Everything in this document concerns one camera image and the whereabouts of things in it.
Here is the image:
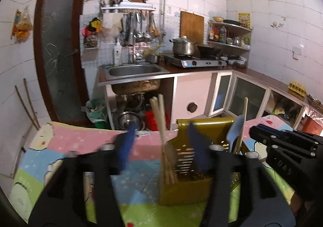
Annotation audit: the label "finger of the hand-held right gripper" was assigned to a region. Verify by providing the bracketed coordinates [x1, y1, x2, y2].
[249, 124, 287, 147]

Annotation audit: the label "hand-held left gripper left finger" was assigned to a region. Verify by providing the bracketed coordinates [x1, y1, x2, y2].
[28, 123, 139, 227]

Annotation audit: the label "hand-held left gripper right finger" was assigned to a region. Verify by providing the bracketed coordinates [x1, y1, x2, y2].
[188, 123, 296, 227]

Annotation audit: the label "long wooden spatula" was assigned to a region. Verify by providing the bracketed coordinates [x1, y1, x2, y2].
[233, 97, 249, 154]

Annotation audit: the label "yellow plastic utensil holder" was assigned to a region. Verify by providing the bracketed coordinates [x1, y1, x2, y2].
[159, 117, 251, 206]

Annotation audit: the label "wooden chopstick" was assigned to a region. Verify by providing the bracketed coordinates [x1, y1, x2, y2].
[150, 98, 174, 185]
[153, 96, 177, 184]
[158, 94, 178, 183]

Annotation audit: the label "stacked steel bowls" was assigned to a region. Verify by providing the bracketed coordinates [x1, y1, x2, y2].
[116, 111, 146, 131]

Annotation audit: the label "red plastic basin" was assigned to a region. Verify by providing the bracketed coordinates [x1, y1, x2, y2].
[145, 111, 162, 132]

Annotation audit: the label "printed cartoon blanket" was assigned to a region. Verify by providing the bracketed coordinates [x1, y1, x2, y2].
[10, 115, 303, 227]

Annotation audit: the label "green bag trash bin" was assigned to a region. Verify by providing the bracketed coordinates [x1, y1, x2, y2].
[85, 98, 109, 129]

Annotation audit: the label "side table with lace cloth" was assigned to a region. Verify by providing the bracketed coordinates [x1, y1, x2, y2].
[304, 94, 323, 119]

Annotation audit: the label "yellow egg carton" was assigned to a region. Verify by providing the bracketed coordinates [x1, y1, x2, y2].
[288, 81, 307, 95]

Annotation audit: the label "kitchen counter cabinet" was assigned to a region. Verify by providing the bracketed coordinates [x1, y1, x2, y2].
[98, 65, 310, 131]

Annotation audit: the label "steel kitchen sink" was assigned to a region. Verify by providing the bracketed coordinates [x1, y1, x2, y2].
[105, 63, 170, 81]

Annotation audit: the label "cluster of small bowls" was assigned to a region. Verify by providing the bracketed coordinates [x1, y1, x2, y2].
[220, 55, 248, 68]

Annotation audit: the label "steel gas stove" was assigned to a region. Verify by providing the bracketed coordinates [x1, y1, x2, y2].
[164, 53, 228, 68]

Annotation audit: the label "white soap bottle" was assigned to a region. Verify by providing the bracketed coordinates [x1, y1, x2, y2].
[113, 39, 122, 66]

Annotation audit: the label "black wok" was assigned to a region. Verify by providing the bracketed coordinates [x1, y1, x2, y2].
[196, 44, 222, 57]

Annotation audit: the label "steel pot with lid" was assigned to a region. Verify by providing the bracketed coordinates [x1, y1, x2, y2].
[169, 36, 198, 56]

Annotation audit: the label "thin wooden sticks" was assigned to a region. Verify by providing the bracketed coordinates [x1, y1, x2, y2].
[14, 78, 41, 130]

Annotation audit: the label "clear cooking oil bottle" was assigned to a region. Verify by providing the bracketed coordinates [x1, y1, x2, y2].
[218, 26, 227, 43]

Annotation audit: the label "dark sauce bottles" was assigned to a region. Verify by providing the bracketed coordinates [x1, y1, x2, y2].
[209, 26, 219, 42]

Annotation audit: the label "brown frosted glass door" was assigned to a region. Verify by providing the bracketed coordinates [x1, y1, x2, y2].
[33, 0, 92, 124]

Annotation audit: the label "row of hanging steel ladles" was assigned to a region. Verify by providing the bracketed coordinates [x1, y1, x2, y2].
[121, 11, 159, 46]

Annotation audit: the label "rectangular wooden cutting board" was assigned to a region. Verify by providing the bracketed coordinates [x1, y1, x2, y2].
[180, 11, 205, 45]

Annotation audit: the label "yellow and red hanging bags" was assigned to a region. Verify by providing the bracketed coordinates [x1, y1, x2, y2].
[82, 17, 103, 38]

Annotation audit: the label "white hanging cloth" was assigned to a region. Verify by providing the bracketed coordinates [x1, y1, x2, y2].
[102, 13, 123, 28]

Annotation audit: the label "hanging orange snack bag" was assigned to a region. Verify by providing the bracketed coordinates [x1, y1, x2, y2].
[11, 7, 33, 43]

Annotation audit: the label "corner wall shelf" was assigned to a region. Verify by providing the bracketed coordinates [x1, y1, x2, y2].
[207, 20, 253, 52]

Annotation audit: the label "wall sticker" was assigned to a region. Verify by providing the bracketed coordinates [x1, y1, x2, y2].
[270, 17, 285, 28]

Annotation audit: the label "yellow wall calendar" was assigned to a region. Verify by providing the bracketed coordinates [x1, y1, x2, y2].
[237, 12, 251, 29]

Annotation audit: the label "white wall utensil rack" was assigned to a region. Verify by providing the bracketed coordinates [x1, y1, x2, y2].
[100, 3, 156, 14]

